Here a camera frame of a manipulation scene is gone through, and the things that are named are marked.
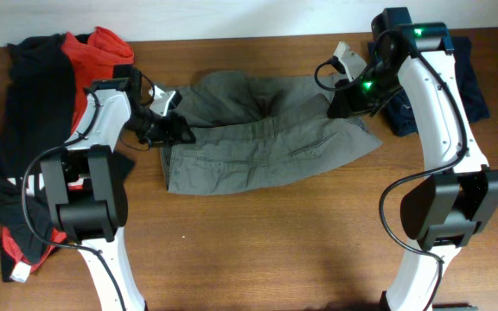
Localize grey shorts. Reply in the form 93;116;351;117
161;71;381;195

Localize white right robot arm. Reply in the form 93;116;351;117
328;7;498;311

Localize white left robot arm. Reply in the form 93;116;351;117
34;65;196;310

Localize folded navy garment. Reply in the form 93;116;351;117
383;36;490;136

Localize red t-shirt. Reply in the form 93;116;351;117
0;26;136;277

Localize black t-shirt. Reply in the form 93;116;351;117
0;33;137;283

